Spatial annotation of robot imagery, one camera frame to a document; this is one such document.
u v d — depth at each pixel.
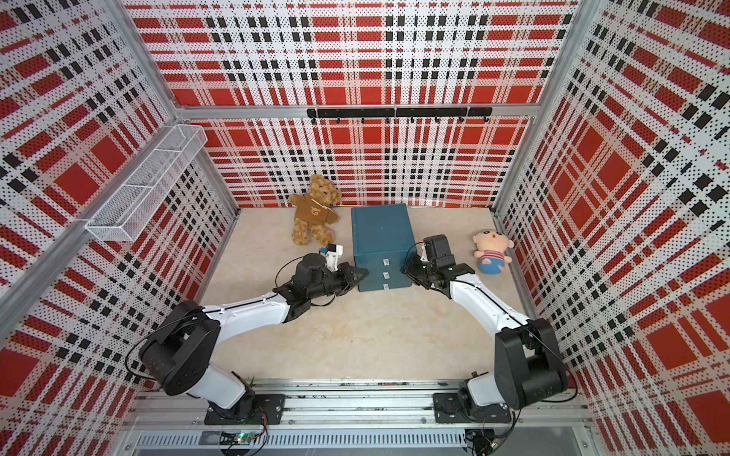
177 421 0.72
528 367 0.42
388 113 0.88
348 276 0.75
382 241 0.84
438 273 0.66
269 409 0.73
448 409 0.73
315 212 1.11
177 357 0.44
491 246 1.01
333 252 0.80
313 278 0.68
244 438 0.69
